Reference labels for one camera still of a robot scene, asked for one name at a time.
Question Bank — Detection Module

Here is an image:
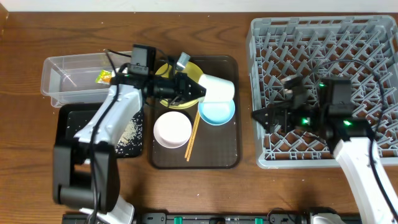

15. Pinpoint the clear plastic bin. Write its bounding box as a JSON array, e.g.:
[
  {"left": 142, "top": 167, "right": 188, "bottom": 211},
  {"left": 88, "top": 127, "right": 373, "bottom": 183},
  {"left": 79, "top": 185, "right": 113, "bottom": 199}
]
[{"left": 41, "top": 53, "right": 112, "bottom": 108}]

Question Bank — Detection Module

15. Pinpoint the black plastic tray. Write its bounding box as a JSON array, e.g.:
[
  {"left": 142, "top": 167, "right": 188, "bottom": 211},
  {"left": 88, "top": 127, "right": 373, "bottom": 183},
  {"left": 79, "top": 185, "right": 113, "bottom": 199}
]
[{"left": 56, "top": 103, "right": 144, "bottom": 158}]

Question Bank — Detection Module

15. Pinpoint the wooden chopstick left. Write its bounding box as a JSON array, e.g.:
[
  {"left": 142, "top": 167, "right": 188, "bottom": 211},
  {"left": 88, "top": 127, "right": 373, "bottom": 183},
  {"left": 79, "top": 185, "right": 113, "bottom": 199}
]
[{"left": 183, "top": 110, "right": 200, "bottom": 159}]

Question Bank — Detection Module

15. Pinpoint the light blue bowl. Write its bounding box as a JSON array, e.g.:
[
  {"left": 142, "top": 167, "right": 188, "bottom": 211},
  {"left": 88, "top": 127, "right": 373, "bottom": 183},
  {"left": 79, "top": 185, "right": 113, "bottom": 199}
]
[{"left": 198, "top": 100, "right": 236, "bottom": 126}]

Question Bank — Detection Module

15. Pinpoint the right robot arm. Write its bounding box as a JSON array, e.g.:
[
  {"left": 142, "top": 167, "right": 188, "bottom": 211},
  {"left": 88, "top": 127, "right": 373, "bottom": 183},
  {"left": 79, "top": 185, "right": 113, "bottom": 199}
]
[{"left": 252, "top": 77, "right": 397, "bottom": 223}]

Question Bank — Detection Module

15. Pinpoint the dark brown serving tray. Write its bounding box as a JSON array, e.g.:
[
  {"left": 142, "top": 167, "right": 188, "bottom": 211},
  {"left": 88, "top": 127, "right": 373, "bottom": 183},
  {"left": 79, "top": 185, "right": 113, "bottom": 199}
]
[{"left": 149, "top": 55, "right": 242, "bottom": 169}]

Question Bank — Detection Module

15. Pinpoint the green yellow snack wrapper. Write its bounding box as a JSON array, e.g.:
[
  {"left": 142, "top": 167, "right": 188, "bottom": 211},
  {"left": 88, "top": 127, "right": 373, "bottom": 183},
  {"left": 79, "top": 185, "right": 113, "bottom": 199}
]
[{"left": 95, "top": 70, "right": 114, "bottom": 84}]

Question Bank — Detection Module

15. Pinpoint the wooden chopstick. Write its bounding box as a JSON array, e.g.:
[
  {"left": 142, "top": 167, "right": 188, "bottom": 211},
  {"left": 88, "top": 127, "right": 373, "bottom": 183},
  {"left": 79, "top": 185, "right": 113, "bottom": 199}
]
[
  {"left": 185, "top": 112, "right": 201, "bottom": 162},
  {"left": 183, "top": 110, "right": 200, "bottom": 159}
]

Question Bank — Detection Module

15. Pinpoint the white green cup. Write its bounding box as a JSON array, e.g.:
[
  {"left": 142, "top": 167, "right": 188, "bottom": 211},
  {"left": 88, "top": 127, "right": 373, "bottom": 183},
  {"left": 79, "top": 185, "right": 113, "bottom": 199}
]
[{"left": 198, "top": 74, "right": 235, "bottom": 103}]

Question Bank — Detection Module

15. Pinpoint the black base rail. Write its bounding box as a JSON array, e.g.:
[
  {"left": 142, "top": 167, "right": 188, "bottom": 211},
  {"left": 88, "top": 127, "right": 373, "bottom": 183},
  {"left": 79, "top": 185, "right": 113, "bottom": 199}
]
[{"left": 131, "top": 213, "right": 311, "bottom": 224}]

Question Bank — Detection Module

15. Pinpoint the grey plastic dishwasher rack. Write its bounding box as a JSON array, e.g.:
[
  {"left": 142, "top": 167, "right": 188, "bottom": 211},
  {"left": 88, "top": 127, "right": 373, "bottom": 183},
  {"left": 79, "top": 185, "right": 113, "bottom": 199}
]
[{"left": 246, "top": 16, "right": 397, "bottom": 166}]

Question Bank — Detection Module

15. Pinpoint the yellow round plate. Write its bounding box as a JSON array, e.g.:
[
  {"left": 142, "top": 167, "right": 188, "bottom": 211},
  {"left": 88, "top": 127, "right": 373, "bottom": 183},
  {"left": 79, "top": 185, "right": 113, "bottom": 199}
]
[{"left": 155, "top": 62, "right": 203, "bottom": 110}]

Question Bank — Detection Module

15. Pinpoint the wooden chopstick right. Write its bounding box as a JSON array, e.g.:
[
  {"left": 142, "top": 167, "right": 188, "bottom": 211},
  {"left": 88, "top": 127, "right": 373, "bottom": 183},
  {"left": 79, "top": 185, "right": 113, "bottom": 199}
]
[{"left": 185, "top": 112, "right": 201, "bottom": 162}]

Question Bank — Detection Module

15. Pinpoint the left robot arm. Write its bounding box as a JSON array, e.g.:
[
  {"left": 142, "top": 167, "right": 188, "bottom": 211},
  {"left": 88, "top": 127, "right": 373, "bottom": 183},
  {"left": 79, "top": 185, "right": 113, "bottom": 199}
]
[{"left": 52, "top": 44, "right": 206, "bottom": 223}]

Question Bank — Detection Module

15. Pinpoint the pink bowl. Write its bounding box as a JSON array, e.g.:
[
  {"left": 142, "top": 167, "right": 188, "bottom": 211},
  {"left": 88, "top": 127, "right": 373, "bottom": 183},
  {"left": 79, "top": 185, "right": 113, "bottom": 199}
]
[{"left": 153, "top": 111, "right": 192, "bottom": 149}]

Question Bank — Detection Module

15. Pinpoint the white rice pile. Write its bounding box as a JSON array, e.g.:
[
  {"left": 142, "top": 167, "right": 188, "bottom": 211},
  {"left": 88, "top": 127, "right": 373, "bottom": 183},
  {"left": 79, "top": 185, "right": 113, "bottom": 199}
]
[{"left": 116, "top": 118, "right": 143, "bottom": 157}]

